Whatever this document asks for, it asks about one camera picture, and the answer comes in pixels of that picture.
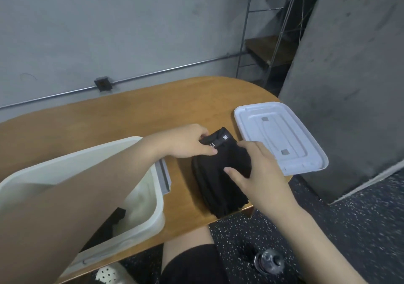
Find person's left hand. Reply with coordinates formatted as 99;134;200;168
151;124;218;162

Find person's right hand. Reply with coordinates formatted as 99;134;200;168
223;141;298;221

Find black fingerless glove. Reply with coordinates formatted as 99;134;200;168
191;127;253;218
81;206;128;251

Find white plastic bin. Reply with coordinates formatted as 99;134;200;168
0;135;173;283

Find black strapped glove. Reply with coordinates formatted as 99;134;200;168
81;206;128;251

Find person's left forearm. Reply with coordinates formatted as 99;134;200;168
0;135;162;284

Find person's right forearm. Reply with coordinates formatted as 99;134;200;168
271;204;368;284

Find person's black shorts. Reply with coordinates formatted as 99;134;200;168
159;243;229;284

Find person's left white shoe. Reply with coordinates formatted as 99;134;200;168
95;262;137;284

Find white flat tray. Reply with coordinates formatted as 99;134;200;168
234;101;330;177

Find clear plastic bottle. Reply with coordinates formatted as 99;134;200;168
252;248;287;276

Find white slanted panel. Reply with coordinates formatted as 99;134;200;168
328;159;404;204

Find grey wall pipe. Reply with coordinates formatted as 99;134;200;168
0;50;248;110

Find metal rack frame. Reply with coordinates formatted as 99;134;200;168
235;0;326;97

